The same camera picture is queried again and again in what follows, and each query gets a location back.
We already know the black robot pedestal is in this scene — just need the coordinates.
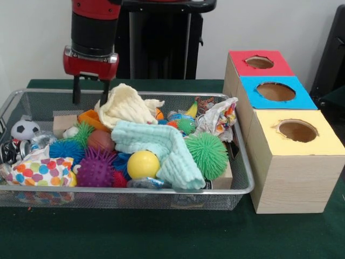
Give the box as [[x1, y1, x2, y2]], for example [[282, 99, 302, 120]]
[[115, 0, 218, 80]]

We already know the small soccer ball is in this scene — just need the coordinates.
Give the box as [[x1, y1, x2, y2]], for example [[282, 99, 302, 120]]
[[11, 120, 41, 141]]

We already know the mint green waffle cloth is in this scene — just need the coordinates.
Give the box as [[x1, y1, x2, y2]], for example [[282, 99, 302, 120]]
[[111, 120, 207, 190]]

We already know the brown toy football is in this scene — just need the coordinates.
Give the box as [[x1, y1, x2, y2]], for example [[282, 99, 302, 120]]
[[87, 129, 116, 153]]

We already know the black upright panel stand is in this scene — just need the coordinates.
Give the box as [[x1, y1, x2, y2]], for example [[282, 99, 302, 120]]
[[309, 4, 345, 127]]

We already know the plain blue spiky ball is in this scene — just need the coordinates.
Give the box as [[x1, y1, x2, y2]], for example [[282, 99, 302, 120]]
[[49, 139, 86, 163]]

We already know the green spiky ball with eyes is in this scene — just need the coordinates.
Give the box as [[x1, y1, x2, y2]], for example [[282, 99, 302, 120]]
[[63, 121, 95, 148]]

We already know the smooth yellow ball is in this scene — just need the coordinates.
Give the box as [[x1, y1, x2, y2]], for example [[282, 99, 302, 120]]
[[127, 150, 161, 180]]

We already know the wooden box with three holes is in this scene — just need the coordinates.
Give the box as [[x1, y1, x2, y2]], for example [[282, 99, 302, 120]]
[[222, 50, 345, 214]]

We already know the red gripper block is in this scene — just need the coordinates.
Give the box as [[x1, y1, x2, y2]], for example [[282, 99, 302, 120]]
[[63, 45, 120, 106]]

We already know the purple spiky toy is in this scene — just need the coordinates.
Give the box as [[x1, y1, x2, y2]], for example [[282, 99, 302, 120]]
[[76, 147, 118, 188]]

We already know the clear mesh bin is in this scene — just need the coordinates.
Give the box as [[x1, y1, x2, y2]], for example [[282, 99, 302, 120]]
[[0, 88, 256, 210]]

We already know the dark green tablecloth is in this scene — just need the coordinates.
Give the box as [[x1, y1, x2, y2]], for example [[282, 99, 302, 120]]
[[0, 78, 345, 259]]

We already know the plain green spiky ball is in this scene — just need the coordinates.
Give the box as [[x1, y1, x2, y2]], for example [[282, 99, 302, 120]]
[[184, 132, 229, 181]]

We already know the multicoloured patterned cloth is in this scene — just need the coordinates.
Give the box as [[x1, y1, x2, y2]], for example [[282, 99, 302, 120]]
[[5, 145, 78, 187]]

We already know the cream waffle cloth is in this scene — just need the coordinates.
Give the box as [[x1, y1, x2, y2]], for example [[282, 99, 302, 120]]
[[94, 83, 165, 131]]

